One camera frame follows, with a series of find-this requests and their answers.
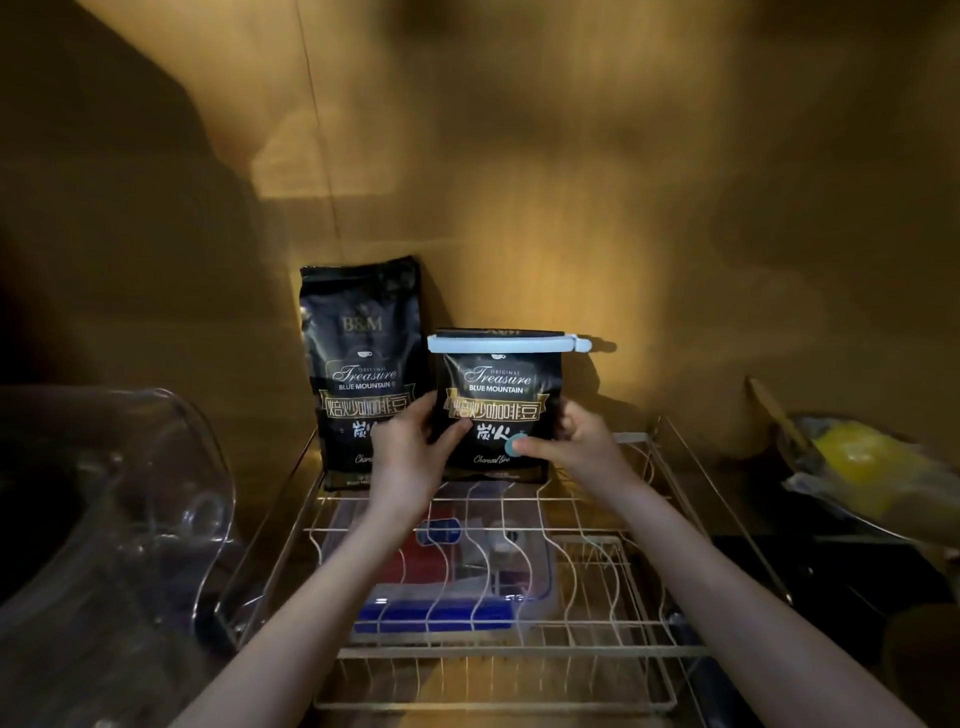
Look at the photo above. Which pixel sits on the clear plastic jug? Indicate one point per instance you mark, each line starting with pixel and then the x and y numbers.
pixel 112 540

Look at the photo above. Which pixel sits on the person's left thumb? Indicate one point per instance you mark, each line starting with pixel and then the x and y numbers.
pixel 452 444

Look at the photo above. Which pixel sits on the person's right thumb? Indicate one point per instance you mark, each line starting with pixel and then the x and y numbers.
pixel 541 448

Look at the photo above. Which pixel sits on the person's right hand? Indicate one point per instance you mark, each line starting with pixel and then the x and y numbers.
pixel 592 457

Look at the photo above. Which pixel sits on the white bag sealing clip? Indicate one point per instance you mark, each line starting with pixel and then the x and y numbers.
pixel 510 344

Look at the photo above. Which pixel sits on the person's left hand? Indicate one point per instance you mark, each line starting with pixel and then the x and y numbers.
pixel 405 465

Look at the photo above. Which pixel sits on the wooden stick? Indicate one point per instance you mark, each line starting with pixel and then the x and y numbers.
pixel 772 412

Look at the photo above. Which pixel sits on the blue rectangular block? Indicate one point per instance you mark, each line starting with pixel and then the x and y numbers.
pixel 450 613

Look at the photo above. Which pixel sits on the tall black coffee bag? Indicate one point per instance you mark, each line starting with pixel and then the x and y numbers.
pixel 360 352

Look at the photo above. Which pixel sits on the person's left forearm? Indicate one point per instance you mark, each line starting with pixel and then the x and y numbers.
pixel 315 630

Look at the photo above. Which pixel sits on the person's right forearm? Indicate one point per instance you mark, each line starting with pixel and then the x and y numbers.
pixel 750 622

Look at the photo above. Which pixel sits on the clear plastic storage box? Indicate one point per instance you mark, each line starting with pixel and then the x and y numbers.
pixel 525 577

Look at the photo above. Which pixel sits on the short clipped black coffee bag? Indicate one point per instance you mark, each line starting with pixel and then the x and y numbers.
pixel 499 397

